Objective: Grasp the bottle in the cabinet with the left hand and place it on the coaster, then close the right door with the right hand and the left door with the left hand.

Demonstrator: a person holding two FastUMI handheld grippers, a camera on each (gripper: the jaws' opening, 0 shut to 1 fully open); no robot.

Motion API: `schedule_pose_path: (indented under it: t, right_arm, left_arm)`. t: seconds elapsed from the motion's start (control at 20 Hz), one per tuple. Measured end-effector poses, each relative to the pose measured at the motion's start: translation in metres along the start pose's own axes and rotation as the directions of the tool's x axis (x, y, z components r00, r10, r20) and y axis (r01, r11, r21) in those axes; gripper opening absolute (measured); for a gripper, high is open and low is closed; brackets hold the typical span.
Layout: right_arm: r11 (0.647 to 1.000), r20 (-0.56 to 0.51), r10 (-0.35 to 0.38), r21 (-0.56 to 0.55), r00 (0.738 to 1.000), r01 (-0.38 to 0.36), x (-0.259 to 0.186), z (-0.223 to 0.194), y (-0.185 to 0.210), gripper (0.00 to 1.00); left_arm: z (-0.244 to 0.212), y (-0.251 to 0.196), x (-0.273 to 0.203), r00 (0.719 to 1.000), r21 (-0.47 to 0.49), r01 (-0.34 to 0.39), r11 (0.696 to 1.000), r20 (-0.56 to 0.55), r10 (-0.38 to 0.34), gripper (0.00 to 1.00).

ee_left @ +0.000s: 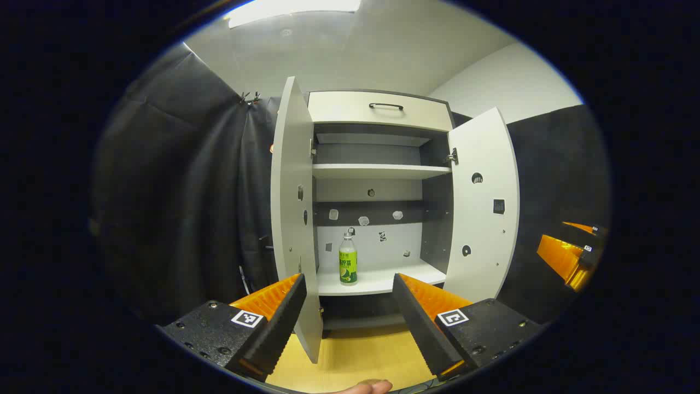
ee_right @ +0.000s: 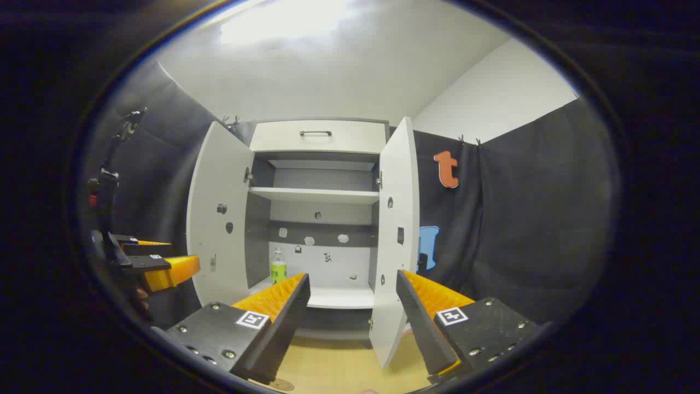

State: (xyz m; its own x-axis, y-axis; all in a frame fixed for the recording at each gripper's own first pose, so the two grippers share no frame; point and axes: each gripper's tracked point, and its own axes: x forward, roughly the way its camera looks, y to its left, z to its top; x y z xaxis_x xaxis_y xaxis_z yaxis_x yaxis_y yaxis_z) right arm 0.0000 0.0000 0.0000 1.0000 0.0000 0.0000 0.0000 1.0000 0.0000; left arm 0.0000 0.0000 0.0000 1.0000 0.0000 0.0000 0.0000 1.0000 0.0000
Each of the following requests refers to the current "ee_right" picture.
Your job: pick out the white cabinet drawer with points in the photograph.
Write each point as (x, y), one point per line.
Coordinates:
(350, 139)

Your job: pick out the round brown coaster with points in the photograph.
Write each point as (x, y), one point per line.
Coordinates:
(281, 384)

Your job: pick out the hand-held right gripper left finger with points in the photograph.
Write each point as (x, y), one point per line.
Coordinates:
(284, 323)

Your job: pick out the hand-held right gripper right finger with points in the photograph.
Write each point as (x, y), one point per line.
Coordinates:
(424, 328)

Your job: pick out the white cabinet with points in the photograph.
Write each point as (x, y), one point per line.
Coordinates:
(328, 219)

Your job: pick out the clear bottle green label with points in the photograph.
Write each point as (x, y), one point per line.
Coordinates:
(278, 267)

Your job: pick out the black backdrop cloth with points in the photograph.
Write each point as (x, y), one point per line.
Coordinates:
(519, 219)

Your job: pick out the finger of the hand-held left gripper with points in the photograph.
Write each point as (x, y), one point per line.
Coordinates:
(164, 271)
(139, 249)

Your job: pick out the white cabinet shelf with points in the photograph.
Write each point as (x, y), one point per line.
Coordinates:
(314, 195)

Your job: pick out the white cabinet door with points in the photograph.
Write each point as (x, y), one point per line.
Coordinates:
(396, 186)
(219, 257)

